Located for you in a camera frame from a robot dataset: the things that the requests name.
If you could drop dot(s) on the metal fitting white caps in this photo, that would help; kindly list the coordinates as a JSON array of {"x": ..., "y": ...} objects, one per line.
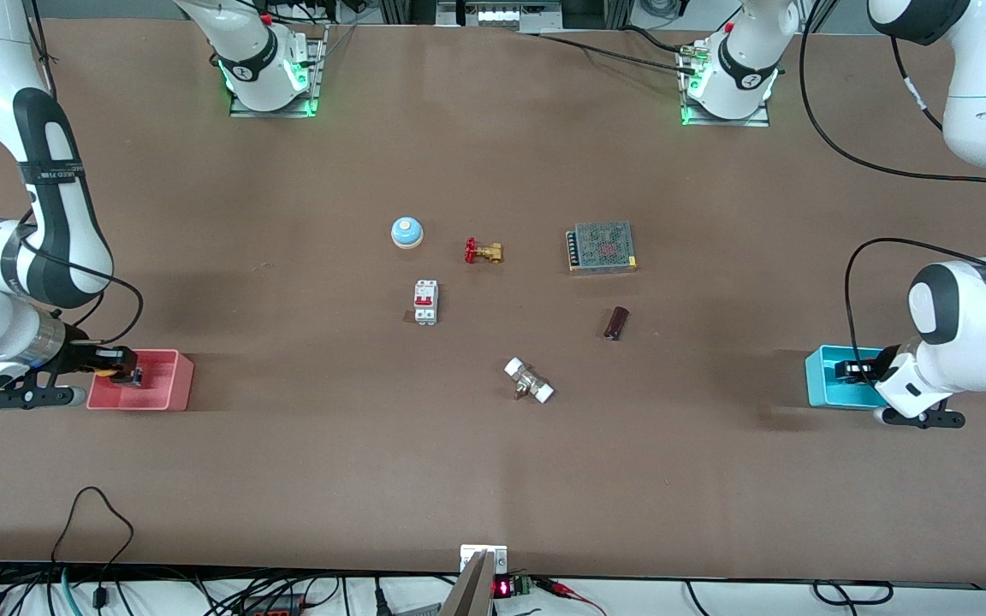
[{"x": 529, "y": 382}]

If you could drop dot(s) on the white red circuit breaker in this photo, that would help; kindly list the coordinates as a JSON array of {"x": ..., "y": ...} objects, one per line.
[{"x": 425, "y": 301}]

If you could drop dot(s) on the yellow push button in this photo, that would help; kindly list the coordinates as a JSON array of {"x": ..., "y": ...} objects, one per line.
[{"x": 106, "y": 370}]

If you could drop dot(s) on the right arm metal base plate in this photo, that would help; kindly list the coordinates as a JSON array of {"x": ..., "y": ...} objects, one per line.
[{"x": 315, "y": 85}]

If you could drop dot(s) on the orange black power strip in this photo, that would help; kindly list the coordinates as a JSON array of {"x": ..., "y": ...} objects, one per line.
[{"x": 275, "y": 606}]

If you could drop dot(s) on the pink plastic box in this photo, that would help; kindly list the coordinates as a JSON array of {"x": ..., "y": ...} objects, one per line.
[{"x": 163, "y": 385}]

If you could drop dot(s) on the red digit display module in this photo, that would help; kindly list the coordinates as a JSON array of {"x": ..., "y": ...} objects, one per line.
[{"x": 506, "y": 588}]

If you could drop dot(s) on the dark brown cylindrical capacitor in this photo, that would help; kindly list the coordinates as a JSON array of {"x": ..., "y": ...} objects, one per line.
[{"x": 616, "y": 323}]

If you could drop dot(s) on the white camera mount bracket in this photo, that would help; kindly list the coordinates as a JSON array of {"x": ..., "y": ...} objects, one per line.
[{"x": 493, "y": 554}]

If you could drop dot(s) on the aluminium frame rack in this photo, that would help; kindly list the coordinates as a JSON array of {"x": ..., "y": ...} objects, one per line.
[{"x": 501, "y": 13}]

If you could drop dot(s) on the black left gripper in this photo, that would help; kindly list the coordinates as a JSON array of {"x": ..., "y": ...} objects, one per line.
[{"x": 868, "y": 370}]

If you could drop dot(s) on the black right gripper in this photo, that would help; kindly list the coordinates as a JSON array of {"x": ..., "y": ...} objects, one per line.
[{"x": 82, "y": 357}]

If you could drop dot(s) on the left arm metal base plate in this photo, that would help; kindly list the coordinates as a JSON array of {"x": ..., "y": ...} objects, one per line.
[{"x": 763, "y": 120}]

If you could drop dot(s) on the blue white round bell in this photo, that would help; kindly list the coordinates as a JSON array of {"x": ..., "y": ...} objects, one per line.
[{"x": 406, "y": 231}]

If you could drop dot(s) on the grey camera mount bar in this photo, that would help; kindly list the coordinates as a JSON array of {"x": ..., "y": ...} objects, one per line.
[{"x": 469, "y": 590}]

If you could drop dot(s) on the metal mesh power supply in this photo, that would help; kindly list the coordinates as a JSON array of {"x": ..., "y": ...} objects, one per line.
[{"x": 604, "y": 248}]

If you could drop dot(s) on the cyan plastic box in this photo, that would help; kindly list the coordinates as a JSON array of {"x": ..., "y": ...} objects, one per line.
[{"x": 822, "y": 385}]

